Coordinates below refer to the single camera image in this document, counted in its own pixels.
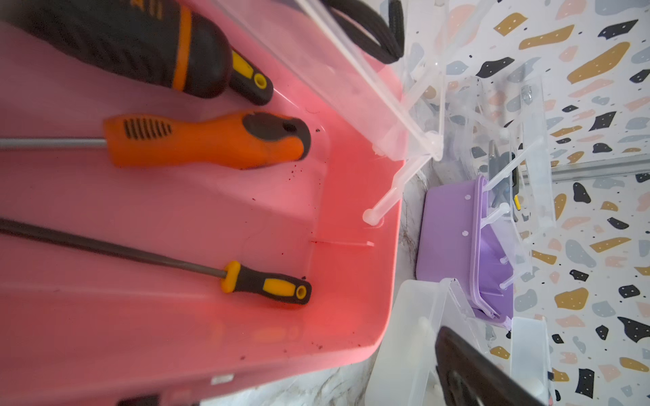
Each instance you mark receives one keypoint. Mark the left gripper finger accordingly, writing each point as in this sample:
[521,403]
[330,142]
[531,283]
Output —
[468,378]

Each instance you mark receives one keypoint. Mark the white toolbox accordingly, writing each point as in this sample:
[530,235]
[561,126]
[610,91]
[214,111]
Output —
[405,370]

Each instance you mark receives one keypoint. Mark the pink toolbox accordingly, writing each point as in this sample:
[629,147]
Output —
[79,328]

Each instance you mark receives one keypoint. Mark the purple toolbox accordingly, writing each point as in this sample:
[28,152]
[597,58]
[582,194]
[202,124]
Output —
[494,198]

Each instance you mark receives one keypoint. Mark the small yellow black screwdriver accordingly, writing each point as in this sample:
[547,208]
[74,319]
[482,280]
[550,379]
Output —
[235,277]

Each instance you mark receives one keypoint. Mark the yellow tape measure in pink box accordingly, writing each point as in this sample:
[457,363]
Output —
[380,39]

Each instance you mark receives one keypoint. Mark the black orange large screwdriver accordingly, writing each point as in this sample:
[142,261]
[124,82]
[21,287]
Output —
[163,43]

